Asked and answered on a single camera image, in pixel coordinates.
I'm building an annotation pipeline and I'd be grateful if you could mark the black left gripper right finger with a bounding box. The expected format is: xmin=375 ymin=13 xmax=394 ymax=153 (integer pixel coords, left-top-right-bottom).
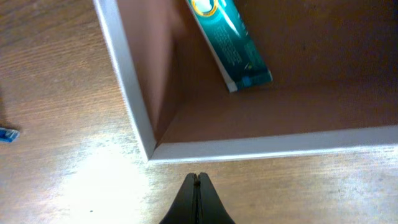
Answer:
xmin=197 ymin=172 xmax=235 ymax=224

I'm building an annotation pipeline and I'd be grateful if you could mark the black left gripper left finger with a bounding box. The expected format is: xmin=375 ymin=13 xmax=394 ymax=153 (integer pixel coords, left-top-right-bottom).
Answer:
xmin=160 ymin=173 xmax=197 ymax=224

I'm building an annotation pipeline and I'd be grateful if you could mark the green Colgate toothpaste tube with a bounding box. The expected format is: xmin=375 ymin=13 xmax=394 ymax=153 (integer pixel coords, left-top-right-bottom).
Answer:
xmin=187 ymin=0 xmax=273 ymax=92

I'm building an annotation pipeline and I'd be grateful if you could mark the pink cardboard box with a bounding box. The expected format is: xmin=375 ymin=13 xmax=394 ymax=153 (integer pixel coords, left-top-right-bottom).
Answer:
xmin=94 ymin=0 xmax=397 ymax=163

